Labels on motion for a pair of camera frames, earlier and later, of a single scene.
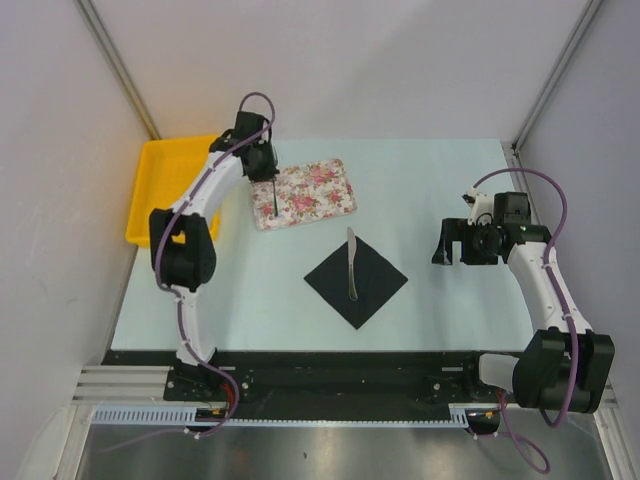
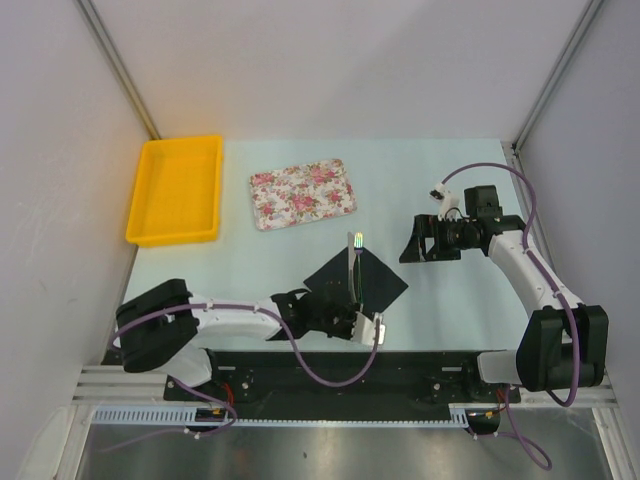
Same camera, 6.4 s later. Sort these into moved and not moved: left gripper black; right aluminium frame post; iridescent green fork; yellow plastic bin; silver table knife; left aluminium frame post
Moved: iridescent green fork; left gripper black
Not moved: yellow plastic bin; silver table knife; right aluminium frame post; left aluminium frame post
